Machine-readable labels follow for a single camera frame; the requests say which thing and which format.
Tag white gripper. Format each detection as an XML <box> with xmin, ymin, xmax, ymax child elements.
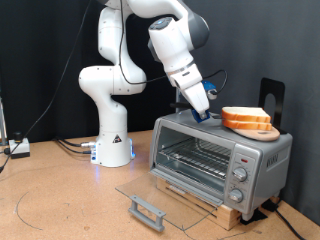
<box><xmin>166</xmin><ymin>61</ymin><xmax>211</xmax><ymax>119</ymax></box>

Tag small blue object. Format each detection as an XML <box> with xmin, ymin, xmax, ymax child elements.
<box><xmin>169</xmin><ymin>102</ymin><xmax>224</xmax><ymax>124</ymax></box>

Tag white bread slice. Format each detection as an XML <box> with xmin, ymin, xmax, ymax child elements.
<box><xmin>221</xmin><ymin>106</ymin><xmax>272</xmax><ymax>124</ymax></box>
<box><xmin>222</xmin><ymin>118</ymin><xmax>274</xmax><ymax>132</ymax></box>

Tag glass oven door with handle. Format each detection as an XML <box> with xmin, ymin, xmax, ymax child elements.
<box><xmin>115</xmin><ymin>166</ymin><xmax>225</xmax><ymax>233</ymax></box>

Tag silver oven knob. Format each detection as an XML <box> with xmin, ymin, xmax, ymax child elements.
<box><xmin>232</xmin><ymin>166</ymin><xmax>249</xmax><ymax>183</ymax></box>
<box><xmin>227</xmin><ymin>188</ymin><xmax>245</xmax><ymax>204</ymax></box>

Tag silver toaster oven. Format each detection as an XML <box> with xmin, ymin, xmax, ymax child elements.
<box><xmin>148</xmin><ymin>109</ymin><xmax>294</xmax><ymax>222</ymax></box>

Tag vertical metal pole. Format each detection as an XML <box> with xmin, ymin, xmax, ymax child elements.
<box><xmin>175</xmin><ymin>87</ymin><xmax>183</xmax><ymax>114</ymax></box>

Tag round wooden board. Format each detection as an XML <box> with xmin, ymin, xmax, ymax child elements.
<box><xmin>231</xmin><ymin>125</ymin><xmax>281</xmax><ymax>143</ymax></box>

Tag black metal bookend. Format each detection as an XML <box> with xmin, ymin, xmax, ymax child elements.
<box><xmin>258</xmin><ymin>77</ymin><xmax>288</xmax><ymax>135</ymax></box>

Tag slotted wooden block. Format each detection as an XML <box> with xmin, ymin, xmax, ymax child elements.
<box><xmin>155</xmin><ymin>176</ymin><xmax>243</xmax><ymax>232</ymax></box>

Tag wire oven rack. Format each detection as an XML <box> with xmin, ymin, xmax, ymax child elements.
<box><xmin>158</xmin><ymin>137</ymin><xmax>233</xmax><ymax>181</ymax></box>

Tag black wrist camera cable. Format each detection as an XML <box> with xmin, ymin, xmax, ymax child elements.
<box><xmin>117</xmin><ymin>0</ymin><xmax>229</xmax><ymax>94</ymax></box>

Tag robot base cables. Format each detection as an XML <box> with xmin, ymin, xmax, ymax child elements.
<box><xmin>53</xmin><ymin>135</ymin><xmax>98</xmax><ymax>156</ymax></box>

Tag black oven power cord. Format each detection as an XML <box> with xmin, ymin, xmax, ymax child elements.
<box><xmin>263</xmin><ymin>199</ymin><xmax>306</xmax><ymax>240</ymax></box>

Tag long black hanging cable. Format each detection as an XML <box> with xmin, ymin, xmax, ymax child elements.
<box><xmin>0</xmin><ymin>0</ymin><xmax>94</xmax><ymax>174</ymax></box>

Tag metal frame post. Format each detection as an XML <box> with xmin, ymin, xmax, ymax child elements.
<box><xmin>0</xmin><ymin>96</ymin><xmax>8</xmax><ymax>147</ymax></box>

